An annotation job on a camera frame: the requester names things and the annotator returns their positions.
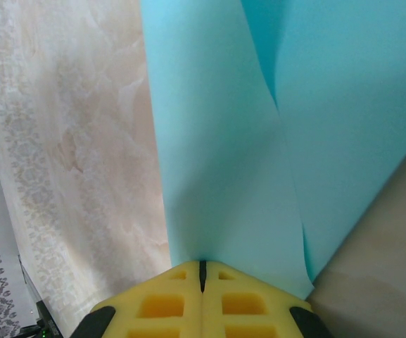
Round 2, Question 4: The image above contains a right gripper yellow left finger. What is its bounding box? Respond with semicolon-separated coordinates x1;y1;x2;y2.
70;260;203;338

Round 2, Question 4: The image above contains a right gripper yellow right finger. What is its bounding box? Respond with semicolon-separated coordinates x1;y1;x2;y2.
201;260;332;338

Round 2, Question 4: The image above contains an aluminium table side rail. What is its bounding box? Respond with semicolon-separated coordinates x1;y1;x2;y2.
16;253;44;318

